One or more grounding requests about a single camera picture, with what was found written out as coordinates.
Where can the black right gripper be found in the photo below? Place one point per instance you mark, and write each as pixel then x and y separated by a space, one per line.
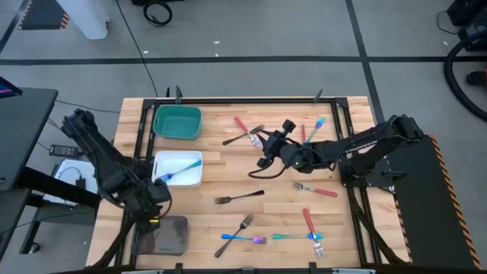
pixel 275 146

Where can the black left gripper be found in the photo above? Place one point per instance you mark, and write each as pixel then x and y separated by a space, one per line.
pixel 150 201

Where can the black fork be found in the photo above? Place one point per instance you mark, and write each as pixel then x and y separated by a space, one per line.
pixel 224 246
pixel 236 139
pixel 243 196

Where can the iridescent blue fork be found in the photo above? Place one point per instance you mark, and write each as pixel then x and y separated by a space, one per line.
pixel 186 167
pixel 289 236
pixel 247 238
pixel 315 129

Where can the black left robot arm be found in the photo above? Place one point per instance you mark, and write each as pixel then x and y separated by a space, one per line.
pixel 99 152

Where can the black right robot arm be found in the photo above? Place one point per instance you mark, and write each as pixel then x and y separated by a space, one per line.
pixel 361 144

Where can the grey translucent plastic bin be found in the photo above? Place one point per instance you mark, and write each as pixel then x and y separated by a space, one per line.
pixel 171 239

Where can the white plastic bin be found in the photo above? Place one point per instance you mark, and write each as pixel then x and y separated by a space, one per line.
pixel 167 160

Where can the small black charger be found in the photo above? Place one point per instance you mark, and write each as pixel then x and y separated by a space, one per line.
pixel 80 183

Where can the white paper sheets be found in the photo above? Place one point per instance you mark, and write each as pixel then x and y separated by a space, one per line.
pixel 89 171

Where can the teal plastic bin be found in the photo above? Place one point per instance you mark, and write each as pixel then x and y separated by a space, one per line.
pixel 177 122

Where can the black power adapter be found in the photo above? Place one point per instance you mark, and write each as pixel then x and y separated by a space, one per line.
pixel 62 149

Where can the black desk caster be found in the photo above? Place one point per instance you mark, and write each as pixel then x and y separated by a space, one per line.
pixel 34 248

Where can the black desk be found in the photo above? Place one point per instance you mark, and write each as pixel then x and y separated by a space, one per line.
pixel 23 133

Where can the large black hazard-striped mat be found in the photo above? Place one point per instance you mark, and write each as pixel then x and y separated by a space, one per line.
pixel 426 213

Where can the dark monitor screen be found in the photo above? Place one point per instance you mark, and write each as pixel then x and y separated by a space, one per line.
pixel 5 89

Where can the white pillar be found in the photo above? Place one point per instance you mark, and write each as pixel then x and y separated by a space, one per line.
pixel 87 19

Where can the red and black device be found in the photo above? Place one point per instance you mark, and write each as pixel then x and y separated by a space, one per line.
pixel 477 78

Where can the small black hazard-striped mat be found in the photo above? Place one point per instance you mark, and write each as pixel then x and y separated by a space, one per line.
pixel 42 15

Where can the black equipment boxes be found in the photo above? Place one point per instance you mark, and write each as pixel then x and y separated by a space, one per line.
pixel 472 15

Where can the black aluminium table frame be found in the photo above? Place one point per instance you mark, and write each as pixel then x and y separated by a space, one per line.
pixel 247 100

